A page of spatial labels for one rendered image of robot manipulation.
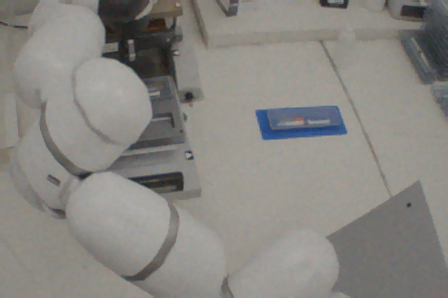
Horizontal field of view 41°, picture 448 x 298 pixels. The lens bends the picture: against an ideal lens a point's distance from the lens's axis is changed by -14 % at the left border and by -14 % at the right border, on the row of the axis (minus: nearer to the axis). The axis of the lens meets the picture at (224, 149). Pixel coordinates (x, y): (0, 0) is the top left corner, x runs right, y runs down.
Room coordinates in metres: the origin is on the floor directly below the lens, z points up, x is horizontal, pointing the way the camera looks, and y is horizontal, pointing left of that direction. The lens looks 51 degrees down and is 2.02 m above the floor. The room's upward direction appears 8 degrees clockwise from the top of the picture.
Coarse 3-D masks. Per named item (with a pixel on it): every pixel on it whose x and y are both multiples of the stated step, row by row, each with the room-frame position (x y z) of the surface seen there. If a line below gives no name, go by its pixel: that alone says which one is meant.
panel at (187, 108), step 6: (192, 102) 1.00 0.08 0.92; (186, 108) 0.99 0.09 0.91; (192, 108) 1.00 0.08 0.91; (186, 114) 0.99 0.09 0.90; (192, 114) 0.99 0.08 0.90; (186, 120) 0.98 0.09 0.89; (192, 120) 0.99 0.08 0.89; (186, 126) 0.98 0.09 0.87; (192, 126) 0.98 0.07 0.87; (192, 132) 0.97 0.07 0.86; (192, 138) 0.97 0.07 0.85; (192, 144) 0.96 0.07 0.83; (192, 150) 0.96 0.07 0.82
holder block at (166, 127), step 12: (156, 108) 0.91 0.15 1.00; (168, 108) 0.91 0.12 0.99; (156, 120) 0.89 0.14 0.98; (168, 120) 0.89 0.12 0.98; (180, 120) 0.89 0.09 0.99; (144, 132) 0.85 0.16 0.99; (156, 132) 0.85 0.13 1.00; (168, 132) 0.85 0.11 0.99; (180, 132) 0.85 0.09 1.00; (132, 144) 0.82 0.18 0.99; (144, 144) 0.82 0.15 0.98; (156, 144) 0.83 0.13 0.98; (168, 144) 0.84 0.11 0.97
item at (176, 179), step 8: (136, 176) 0.73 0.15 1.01; (144, 176) 0.73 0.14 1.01; (152, 176) 0.73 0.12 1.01; (160, 176) 0.73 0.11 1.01; (168, 176) 0.74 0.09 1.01; (176, 176) 0.74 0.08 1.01; (144, 184) 0.71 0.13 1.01; (152, 184) 0.72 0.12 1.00; (160, 184) 0.72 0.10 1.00; (168, 184) 0.73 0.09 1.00; (176, 184) 0.73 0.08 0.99
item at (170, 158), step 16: (176, 96) 0.97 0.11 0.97; (176, 144) 0.84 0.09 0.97; (128, 160) 0.77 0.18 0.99; (144, 160) 0.78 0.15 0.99; (160, 160) 0.79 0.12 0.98; (176, 160) 0.80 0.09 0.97; (192, 160) 0.81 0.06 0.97; (128, 176) 0.75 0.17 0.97; (192, 176) 0.77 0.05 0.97; (160, 192) 0.73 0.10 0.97; (176, 192) 0.73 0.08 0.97; (192, 192) 0.74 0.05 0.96
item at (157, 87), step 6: (156, 78) 0.98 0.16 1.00; (162, 78) 0.99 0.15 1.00; (144, 84) 0.96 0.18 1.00; (150, 84) 0.96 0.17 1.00; (156, 84) 0.97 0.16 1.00; (162, 84) 0.97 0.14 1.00; (168, 84) 0.97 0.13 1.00; (150, 90) 0.95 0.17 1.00; (156, 90) 0.95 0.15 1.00; (162, 90) 0.95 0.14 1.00; (168, 90) 0.95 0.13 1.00; (150, 96) 0.93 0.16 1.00; (156, 96) 0.93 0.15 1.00; (162, 96) 0.93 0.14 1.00
